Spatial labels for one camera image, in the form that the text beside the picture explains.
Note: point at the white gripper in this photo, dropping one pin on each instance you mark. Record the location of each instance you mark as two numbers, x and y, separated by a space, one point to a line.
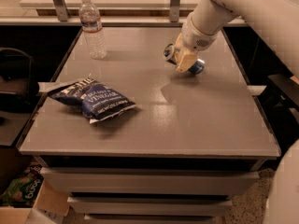
196 38

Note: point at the Red Bull can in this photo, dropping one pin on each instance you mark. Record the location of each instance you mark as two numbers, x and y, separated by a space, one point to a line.
196 69

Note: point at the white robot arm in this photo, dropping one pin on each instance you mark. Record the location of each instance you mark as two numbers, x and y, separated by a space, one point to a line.
276 23

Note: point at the grey drawer cabinet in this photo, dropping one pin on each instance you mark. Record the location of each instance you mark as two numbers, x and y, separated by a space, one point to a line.
190 144

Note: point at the clear plastic water bottle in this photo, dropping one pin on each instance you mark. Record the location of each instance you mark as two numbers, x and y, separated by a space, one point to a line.
92 29

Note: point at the blue chips bag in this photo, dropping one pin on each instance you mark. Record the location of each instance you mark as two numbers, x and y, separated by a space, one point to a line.
96 101

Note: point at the black chair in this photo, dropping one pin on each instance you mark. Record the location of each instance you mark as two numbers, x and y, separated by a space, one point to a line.
18 85

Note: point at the cardboard box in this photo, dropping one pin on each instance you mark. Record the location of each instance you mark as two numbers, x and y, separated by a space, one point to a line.
50 207

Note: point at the green snack bag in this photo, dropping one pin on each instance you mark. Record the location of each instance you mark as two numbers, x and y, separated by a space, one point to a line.
23 190

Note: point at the metal shelf bracket middle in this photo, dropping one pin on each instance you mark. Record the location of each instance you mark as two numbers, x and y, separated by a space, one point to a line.
174 10

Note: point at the metal shelf bracket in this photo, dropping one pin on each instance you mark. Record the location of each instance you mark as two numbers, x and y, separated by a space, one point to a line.
61 10
174 10

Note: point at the metal shelf bracket left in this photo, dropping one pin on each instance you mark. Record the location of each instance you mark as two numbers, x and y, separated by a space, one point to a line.
61 10

